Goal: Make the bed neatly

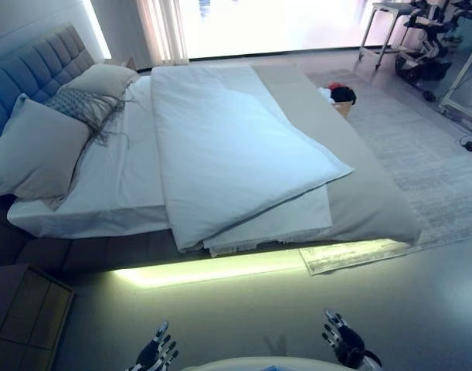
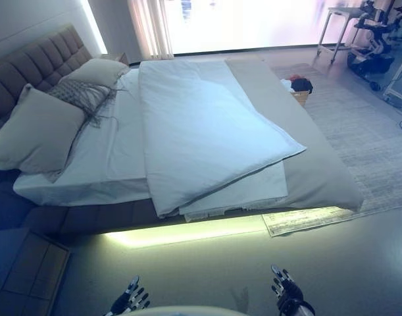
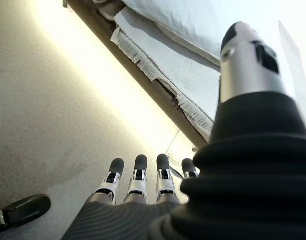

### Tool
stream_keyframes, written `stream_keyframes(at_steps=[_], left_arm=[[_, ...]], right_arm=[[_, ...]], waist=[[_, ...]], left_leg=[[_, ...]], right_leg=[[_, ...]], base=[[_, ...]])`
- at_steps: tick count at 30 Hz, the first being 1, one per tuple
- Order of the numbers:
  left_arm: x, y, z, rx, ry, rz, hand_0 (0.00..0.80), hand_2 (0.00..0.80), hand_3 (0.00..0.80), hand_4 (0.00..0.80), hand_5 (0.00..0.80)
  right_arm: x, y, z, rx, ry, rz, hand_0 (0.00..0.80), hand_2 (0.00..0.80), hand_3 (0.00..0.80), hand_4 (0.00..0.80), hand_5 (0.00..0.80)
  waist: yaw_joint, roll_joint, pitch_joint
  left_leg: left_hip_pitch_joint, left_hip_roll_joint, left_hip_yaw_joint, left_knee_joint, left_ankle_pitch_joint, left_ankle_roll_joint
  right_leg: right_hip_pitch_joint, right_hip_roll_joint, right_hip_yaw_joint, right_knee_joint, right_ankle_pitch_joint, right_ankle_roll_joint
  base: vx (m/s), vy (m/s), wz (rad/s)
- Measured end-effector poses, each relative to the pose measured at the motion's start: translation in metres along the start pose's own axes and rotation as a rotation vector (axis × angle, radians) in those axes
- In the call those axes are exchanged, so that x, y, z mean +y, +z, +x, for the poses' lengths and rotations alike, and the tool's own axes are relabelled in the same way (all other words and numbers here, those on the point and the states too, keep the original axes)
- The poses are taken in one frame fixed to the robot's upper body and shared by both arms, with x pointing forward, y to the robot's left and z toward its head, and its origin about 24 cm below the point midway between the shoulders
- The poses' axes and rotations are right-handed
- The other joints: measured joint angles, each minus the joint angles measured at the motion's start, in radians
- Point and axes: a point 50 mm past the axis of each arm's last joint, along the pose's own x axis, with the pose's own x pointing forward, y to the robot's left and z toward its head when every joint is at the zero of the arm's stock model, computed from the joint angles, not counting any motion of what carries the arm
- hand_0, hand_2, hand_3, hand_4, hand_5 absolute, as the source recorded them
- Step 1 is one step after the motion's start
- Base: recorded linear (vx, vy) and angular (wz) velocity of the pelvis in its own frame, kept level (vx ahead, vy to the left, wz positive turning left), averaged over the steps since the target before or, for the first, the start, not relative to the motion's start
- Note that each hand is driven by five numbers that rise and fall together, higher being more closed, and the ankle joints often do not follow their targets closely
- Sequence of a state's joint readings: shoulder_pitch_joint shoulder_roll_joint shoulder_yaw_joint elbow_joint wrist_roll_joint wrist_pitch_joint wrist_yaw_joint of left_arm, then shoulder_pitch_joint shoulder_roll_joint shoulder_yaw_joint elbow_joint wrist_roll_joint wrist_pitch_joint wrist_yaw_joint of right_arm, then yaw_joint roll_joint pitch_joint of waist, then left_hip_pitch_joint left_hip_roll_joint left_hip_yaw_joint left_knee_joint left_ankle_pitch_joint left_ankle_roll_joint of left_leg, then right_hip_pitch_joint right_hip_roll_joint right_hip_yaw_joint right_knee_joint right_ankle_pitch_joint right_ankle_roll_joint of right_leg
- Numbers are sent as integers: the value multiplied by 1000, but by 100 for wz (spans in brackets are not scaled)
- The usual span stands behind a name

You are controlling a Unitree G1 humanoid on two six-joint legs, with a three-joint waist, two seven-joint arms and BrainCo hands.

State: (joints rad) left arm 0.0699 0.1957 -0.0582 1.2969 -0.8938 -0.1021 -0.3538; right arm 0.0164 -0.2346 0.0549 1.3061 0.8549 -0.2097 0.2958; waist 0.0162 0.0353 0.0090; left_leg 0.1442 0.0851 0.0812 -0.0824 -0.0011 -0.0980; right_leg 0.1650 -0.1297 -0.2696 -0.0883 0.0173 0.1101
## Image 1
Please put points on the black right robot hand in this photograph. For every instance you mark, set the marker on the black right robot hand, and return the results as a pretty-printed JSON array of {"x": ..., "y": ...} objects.
[{"x": 349, "y": 344}]

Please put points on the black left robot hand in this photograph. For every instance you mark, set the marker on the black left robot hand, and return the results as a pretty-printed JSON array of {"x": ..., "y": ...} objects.
[{"x": 148, "y": 353}]

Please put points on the white duvet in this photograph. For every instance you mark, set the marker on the white duvet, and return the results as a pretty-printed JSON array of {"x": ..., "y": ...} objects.
[{"x": 228, "y": 154}]

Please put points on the grey robot torso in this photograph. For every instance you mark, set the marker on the grey robot torso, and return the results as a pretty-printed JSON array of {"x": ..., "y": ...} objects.
[{"x": 259, "y": 365}]

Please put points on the wooden nightstand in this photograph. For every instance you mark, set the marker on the wooden nightstand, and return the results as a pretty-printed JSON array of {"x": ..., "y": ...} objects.
[
  {"x": 31, "y": 317},
  {"x": 129, "y": 65}
]

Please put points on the beige bedspread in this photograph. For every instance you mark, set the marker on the beige bedspread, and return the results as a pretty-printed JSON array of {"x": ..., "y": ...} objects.
[{"x": 359, "y": 201}]

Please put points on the white fitted sheet mattress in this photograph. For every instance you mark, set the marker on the white fitted sheet mattress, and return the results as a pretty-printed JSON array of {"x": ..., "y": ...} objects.
[{"x": 119, "y": 181}]

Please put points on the grey patterned rug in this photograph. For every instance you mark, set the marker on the grey patterned rug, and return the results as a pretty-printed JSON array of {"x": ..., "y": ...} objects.
[{"x": 413, "y": 162}]

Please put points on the beige pillow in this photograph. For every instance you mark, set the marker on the beige pillow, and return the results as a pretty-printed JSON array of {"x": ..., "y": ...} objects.
[
  {"x": 34, "y": 154},
  {"x": 100, "y": 79}
]

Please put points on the wicker laundry basket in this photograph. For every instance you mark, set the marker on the wicker laundry basket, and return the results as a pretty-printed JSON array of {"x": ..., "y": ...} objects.
[{"x": 343, "y": 111}]

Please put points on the dark garment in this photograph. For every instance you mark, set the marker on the dark garment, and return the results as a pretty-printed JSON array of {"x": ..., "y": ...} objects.
[{"x": 343, "y": 94}]

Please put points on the white garment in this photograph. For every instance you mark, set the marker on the white garment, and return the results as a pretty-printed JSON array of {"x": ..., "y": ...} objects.
[{"x": 325, "y": 94}]

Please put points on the white metal rack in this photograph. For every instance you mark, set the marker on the white metal rack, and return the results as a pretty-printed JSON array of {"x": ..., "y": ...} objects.
[{"x": 463, "y": 116}]

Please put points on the red garment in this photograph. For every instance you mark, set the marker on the red garment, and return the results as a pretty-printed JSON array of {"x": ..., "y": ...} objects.
[{"x": 336, "y": 85}]

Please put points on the grey knit fringed cushion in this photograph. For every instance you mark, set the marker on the grey knit fringed cushion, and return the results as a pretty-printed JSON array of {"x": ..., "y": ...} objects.
[{"x": 77, "y": 102}]

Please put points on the black and white robot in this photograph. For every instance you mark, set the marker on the black and white robot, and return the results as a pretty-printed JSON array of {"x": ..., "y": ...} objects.
[{"x": 421, "y": 65}]

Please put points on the tufted upholstered headboard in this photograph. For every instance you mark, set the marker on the tufted upholstered headboard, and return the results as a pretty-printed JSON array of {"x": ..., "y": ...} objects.
[{"x": 38, "y": 62}]

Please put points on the sheer curtain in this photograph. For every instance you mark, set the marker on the sheer curtain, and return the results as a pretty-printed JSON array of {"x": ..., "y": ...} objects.
[{"x": 162, "y": 31}]

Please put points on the brown upholstered bed frame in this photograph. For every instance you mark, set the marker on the brown upholstered bed frame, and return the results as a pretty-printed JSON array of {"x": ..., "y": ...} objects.
[{"x": 46, "y": 251}]

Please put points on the metal frame table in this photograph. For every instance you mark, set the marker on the metal frame table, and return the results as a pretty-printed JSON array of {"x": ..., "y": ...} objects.
[{"x": 388, "y": 36}]

